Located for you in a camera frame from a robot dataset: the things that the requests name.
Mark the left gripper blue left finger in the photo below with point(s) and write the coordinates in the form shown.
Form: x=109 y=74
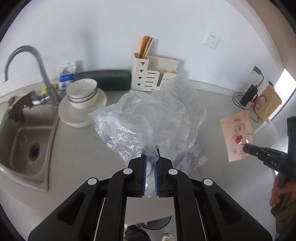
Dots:
x=141 y=175

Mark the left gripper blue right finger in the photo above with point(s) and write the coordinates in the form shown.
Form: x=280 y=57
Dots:
x=159 y=178

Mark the red white snack wrapper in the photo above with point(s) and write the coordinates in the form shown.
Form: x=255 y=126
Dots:
x=192 y=158

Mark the clear plastic bag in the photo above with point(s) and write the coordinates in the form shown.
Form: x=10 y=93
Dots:
x=163 y=123

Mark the pink apple chips pouch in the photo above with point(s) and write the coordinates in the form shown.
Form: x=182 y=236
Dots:
x=238 y=131

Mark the black mesh trash bin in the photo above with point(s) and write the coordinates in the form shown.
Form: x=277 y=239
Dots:
x=157 y=224

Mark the steel kitchen faucet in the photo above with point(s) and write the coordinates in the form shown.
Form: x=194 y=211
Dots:
x=38 y=72

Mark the person's right hand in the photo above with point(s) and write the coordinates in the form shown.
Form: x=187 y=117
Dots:
x=276 y=192

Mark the black power bank device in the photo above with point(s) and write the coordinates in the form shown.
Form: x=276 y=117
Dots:
x=250 y=95

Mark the lower white ribbed bowl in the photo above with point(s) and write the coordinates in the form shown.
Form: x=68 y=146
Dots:
x=83 y=103

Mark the white ribbed bowl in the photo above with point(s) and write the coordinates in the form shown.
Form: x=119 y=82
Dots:
x=83 y=103
x=81 y=88

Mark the cream utensil organizer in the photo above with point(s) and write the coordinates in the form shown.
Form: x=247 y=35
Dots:
x=150 y=73

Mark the dark green drying mat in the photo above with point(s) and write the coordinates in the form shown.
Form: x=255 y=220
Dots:
x=108 y=80

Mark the upper white ribbed bowl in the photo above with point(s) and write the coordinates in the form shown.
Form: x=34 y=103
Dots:
x=81 y=88

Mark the stainless steel sink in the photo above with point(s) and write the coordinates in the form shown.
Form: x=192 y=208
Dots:
x=26 y=146

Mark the blue white salt bag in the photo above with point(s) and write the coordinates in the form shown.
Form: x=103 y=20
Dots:
x=66 y=75

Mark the orange chopsticks bundle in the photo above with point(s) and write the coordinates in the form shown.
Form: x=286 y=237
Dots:
x=145 y=44

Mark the brown dish rag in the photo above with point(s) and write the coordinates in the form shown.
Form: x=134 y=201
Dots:
x=16 y=112

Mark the black wall charger plug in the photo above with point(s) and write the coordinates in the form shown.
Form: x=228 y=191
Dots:
x=257 y=70

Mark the white wall socket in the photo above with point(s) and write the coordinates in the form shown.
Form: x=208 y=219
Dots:
x=211 y=40

